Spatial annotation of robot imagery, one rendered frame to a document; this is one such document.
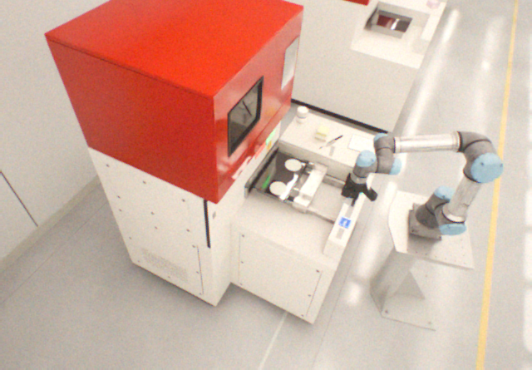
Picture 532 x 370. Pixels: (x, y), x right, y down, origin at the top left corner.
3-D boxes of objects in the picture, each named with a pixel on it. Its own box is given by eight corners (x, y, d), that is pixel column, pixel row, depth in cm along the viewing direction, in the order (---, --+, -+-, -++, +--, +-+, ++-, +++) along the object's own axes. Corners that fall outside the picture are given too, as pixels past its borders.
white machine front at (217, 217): (207, 247, 200) (203, 199, 170) (273, 153, 251) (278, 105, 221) (212, 249, 199) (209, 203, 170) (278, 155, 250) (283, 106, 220)
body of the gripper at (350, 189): (344, 185, 186) (350, 169, 177) (362, 192, 184) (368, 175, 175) (339, 196, 181) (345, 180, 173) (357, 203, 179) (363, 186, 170)
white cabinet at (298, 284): (230, 288, 272) (229, 222, 212) (285, 196, 332) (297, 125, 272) (312, 330, 255) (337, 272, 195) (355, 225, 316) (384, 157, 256)
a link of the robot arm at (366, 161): (379, 162, 160) (359, 160, 160) (372, 179, 168) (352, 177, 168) (376, 149, 165) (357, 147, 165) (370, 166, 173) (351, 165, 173)
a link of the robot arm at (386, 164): (399, 149, 169) (374, 146, 169) (404, 166, 161) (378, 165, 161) (393, 160, 175) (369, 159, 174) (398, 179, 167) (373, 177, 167)
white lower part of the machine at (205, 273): (133, 268, 278) (105, 198, 218) (196, 192, 329) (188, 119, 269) (216, 312, 260) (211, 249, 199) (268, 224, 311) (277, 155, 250)
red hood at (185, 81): (87, 146, 188) (42, 33, 144) (182, 70, 238) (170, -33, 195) (218, 205, 168) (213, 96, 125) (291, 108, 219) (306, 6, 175)
